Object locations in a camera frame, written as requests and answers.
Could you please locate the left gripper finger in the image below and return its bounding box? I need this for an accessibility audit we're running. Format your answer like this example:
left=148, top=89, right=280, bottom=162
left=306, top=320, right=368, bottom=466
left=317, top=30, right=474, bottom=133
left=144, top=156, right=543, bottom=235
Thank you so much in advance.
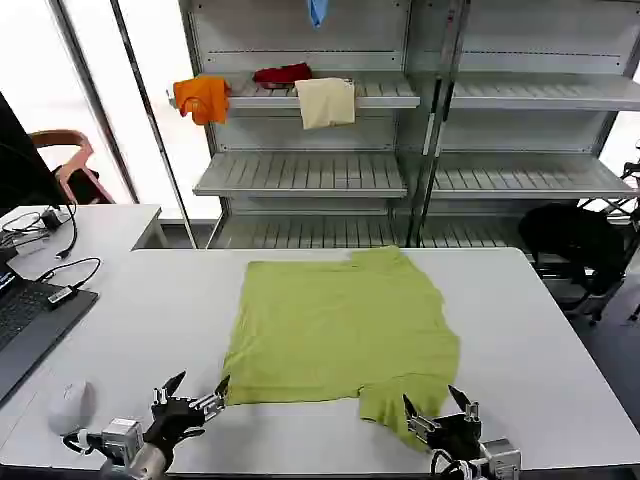
left=190, top=375, right=232, bottom=420
left=152, top=370, right=188, bottom=407

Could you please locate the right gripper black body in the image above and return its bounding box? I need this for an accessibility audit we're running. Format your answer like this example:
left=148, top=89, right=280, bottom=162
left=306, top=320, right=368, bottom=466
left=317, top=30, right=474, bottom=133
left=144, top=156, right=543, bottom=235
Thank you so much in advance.
left=428, top=412, right=485, bottom=460

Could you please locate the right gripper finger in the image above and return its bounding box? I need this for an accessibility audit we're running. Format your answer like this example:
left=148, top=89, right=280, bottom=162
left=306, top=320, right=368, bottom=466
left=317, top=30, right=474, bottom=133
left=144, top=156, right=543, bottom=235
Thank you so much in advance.
left=402, top=393, right=443, bottom=441
left=447, top=383, right=482, bottom=427

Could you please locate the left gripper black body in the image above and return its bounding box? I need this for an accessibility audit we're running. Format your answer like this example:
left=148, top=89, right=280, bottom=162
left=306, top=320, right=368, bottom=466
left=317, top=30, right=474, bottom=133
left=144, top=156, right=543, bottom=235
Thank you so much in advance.
left=143, top=396, right=207, bottom=446

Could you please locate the green t-shirt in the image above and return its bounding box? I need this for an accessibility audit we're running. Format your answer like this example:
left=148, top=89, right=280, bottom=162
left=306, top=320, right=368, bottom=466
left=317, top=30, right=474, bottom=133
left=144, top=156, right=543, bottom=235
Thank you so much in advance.
left=221, top=244, right=461, bottom=454

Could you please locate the white computer mouse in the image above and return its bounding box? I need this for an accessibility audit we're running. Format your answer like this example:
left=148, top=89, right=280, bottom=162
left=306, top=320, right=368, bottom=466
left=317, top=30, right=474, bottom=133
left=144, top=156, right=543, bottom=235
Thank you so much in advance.
left=46, top=379, right=97, bottom=435

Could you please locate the silver usb dongle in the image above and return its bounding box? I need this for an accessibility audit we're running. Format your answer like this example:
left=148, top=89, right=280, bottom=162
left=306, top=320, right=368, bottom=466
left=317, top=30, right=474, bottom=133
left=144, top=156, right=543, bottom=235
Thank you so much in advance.
left=47, top=285, right=79, bottom=306

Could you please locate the dark grey laptop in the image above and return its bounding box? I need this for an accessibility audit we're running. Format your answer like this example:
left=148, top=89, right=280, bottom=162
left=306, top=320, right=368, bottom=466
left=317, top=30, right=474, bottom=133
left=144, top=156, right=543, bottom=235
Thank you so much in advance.
left=0, top=269, right=100, bottom=407

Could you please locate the grey side desk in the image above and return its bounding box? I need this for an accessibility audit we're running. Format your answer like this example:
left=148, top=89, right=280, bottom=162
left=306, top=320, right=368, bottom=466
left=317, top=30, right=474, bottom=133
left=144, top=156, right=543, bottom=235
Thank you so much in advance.
left=0, top=203, right=164, bottom=282

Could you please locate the black office chair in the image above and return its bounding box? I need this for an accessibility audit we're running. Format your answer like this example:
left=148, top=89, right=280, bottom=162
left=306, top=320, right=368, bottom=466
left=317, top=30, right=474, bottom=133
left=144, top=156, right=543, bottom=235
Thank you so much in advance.
left=517, top=202, right=629, bottom=327

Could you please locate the white power brick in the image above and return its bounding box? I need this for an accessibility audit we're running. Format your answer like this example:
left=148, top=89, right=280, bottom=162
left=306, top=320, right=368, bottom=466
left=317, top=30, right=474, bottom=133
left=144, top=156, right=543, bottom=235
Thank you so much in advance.
left=8, top=233, right=52, bottom=257

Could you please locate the empty grey shelf rack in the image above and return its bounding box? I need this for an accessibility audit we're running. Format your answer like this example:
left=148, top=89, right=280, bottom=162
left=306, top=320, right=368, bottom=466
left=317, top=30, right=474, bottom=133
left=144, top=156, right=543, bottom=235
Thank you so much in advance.
left=404, top=0, right=640, bottom=251

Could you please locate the grey shelf rack with clothes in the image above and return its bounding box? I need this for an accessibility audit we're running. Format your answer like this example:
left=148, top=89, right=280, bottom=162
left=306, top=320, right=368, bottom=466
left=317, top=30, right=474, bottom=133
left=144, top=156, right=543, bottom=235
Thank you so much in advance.
left=166, top=0, right=422, bottom=250

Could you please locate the brown wooden chair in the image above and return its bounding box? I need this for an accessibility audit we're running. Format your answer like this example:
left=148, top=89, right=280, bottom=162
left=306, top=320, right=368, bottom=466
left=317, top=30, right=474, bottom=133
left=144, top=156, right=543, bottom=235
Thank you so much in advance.
left=28, top=128, right=116, bottom=205

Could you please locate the slanted metal pole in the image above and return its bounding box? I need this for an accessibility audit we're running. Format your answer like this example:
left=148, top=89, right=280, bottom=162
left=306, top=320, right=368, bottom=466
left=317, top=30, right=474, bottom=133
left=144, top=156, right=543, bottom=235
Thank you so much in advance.
left=110, top=0, right=197, bottom=250

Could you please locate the black monitor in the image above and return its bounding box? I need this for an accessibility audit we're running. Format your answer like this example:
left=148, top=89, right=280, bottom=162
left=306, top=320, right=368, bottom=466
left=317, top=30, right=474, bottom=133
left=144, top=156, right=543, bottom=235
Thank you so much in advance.
left=0, top=91, right=72, bottom=212

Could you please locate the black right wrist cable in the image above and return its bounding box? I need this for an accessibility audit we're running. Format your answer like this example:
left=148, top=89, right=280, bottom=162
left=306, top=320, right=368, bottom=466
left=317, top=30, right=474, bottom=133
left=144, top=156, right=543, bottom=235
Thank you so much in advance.
left=429, top=448, right=484, bottom=477

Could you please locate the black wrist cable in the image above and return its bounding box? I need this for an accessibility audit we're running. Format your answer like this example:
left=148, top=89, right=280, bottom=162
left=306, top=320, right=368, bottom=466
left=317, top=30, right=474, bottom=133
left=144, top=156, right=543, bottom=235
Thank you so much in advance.
left=429, top=448, right=484, bottom=477
left=61, top=428, right=107, bottom=457

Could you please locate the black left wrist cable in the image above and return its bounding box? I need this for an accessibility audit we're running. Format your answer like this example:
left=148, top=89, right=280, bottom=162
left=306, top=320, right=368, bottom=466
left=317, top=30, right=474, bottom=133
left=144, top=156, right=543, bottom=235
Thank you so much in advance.
left=61, top=428, right=107, bottom=457

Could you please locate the black dongle cable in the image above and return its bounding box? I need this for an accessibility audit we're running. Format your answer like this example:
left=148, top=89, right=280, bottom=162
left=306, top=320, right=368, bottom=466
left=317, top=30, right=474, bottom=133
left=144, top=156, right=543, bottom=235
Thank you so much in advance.
left=38, top=256, right=102, bottom=296

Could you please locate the black adapter cable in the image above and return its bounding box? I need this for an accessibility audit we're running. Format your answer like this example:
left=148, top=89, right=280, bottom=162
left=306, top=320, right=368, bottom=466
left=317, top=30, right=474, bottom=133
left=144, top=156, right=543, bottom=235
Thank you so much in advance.
left=55, top=202, right=79, bottom=262

